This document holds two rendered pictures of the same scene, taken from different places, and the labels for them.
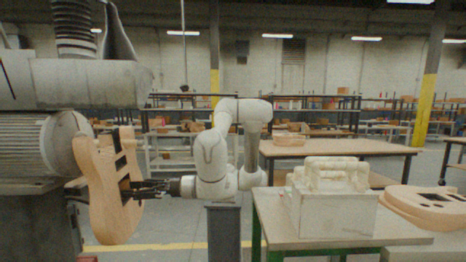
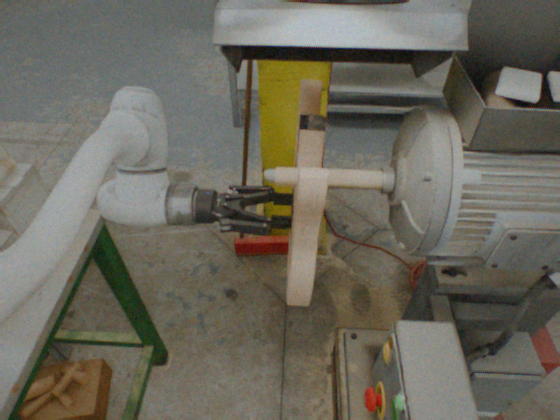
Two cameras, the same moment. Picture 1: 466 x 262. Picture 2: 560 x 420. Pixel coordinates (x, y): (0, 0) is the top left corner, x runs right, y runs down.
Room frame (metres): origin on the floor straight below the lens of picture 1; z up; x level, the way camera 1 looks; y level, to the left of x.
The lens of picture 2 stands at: (1.38, 0.48, 1.69)
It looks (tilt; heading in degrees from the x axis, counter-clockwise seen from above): 46 degrees down; 187
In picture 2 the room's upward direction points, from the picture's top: straight up
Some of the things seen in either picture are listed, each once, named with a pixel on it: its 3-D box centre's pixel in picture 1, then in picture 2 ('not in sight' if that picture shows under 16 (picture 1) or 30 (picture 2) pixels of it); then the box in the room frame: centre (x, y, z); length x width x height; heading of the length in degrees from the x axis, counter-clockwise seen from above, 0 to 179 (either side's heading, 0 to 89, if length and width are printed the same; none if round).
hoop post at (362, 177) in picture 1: (362, 179); not in sight; (0.76, -0.42, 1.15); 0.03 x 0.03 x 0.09
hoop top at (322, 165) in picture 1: (340, 166); not in sight; (0.76, -0.34, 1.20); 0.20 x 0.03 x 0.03; 91
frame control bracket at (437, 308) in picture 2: (88, 185); (446, 345); (1.04, 0.74, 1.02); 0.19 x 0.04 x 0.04; 4
